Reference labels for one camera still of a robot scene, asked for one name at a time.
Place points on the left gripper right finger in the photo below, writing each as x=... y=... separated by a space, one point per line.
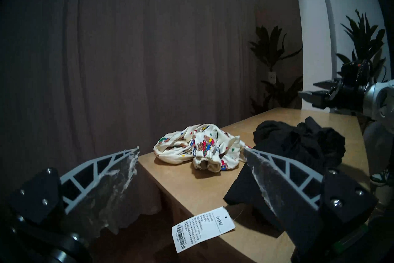
x=292 y=203

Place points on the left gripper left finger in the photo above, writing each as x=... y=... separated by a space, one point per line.
x=92 y=200

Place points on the spiky leafy plant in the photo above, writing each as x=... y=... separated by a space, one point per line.
x=364 y=40

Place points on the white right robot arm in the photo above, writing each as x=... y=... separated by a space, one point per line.
x=381 y=102

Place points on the black and white sneaker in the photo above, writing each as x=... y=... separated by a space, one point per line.
x=381 y=178

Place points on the white paper hang tag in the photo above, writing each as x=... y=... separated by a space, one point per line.
x=200 y=228

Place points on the cream bear print garment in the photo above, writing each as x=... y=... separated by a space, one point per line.
x=203 y=145

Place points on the light wooden table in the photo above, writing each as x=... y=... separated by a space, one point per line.
x=200 y=185

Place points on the white wall outlet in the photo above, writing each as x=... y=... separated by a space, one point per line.
x=272 y=76

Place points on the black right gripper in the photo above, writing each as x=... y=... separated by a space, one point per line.
x=351 y=97

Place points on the black garment with hang tag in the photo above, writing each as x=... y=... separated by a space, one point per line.
x=243 y=193

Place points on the long pleated curtain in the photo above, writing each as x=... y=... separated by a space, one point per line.
x=123 y=65

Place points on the tall leafy potted plant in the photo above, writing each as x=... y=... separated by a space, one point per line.
x=271 y=49

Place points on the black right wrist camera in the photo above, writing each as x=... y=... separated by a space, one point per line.
x=354 y=73

